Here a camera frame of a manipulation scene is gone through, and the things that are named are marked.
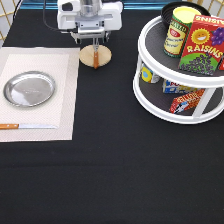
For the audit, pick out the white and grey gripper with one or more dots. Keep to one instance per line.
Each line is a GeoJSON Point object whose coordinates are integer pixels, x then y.
{"type": "Point", "coordinates": [89, 19]}

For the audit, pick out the fork with wooden handle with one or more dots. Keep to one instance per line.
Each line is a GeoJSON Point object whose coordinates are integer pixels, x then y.
{"type": "Point", "coordinates": [95, 57]}

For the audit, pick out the round silver metal plate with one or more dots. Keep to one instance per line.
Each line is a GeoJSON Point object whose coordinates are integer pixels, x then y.
{"type": "Point", "coordinates": [29, 89]}

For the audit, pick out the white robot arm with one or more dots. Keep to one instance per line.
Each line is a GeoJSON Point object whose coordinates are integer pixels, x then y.
{"type": "Point", "coordinates": [89, 19]}

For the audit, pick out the round wooden coaster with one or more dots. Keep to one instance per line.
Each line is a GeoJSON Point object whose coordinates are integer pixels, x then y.
{"type": "Point", "coordinates": [87, 53]}

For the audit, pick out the beige woven placemat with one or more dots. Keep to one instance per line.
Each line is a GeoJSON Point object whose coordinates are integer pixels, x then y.
{"type": "Point", "coordinates": [62, 64]}

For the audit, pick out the black bowl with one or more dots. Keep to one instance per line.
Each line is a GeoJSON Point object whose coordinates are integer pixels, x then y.
{"type": "Point", "coordinates": [167, 10]}

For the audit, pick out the yellow and blue can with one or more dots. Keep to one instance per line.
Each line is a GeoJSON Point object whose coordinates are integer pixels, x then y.
{"type": "Point", "coordinates": [148, 75]}

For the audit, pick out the yellow mustard can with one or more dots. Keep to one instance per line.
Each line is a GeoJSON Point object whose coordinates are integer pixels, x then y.
{"type": "Point", "coordinates": [178, 30]}

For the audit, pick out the blue and white food box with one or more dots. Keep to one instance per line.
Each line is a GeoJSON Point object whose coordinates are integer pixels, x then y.
{"type": "Point", "coordinates": [171, 87]}

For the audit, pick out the white two-tier turntable rack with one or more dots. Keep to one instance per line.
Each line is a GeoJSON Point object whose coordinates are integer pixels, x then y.
{"type": "Point", "coordinates": [150, 53]}

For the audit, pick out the red raisins box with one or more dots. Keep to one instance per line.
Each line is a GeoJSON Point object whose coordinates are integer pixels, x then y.
{"type": "Point", "coordinates": [204, 47]}

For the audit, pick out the red and white food box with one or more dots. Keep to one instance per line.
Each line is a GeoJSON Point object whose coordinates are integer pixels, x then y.
{"type": "Point", "coordinates": [186, 101]}

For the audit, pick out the knife with wooden handle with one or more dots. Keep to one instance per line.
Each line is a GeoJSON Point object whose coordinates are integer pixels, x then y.
{"type": "Point", "coordinates": [26, 126]}

